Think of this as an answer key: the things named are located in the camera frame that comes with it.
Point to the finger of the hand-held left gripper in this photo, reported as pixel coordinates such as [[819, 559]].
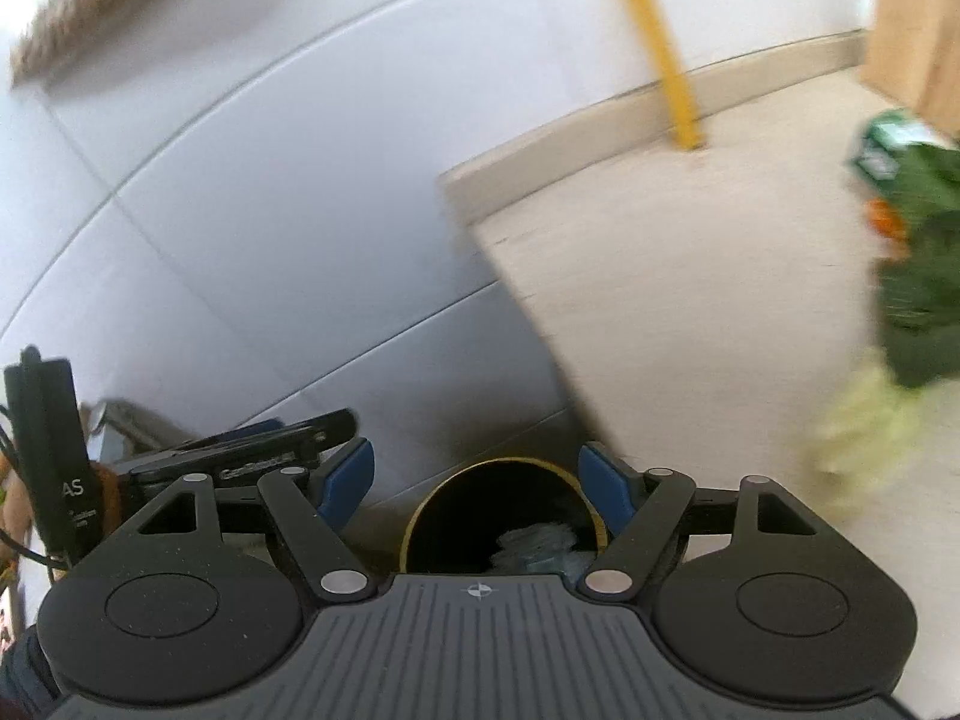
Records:
[[315, 431]]

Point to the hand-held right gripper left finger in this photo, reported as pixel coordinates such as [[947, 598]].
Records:
[[345, 487]]

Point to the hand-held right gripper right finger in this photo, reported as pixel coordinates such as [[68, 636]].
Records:
[[607, 487]]

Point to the black trash bin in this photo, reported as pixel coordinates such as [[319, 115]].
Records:
[[465, 517]]

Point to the green leafy vegetable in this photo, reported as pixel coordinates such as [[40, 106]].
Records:
[[930, 277]]

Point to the orange peel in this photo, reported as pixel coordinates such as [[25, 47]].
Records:
[[889, 219]]

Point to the green white carton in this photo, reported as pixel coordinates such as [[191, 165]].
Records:
[[885, 146]]

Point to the stainless steel appliance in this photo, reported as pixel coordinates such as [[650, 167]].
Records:
[[131, 420]]

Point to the pale cabbage leaf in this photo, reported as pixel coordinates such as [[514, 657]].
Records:
[[870, 420]]

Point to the bag of grain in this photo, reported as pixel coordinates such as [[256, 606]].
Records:
[[90, 0]]

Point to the yellow pipe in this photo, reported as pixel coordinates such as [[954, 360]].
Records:
[[652, 37]]

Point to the wooden knife block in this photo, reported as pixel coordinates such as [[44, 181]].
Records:
[[915, 22]]

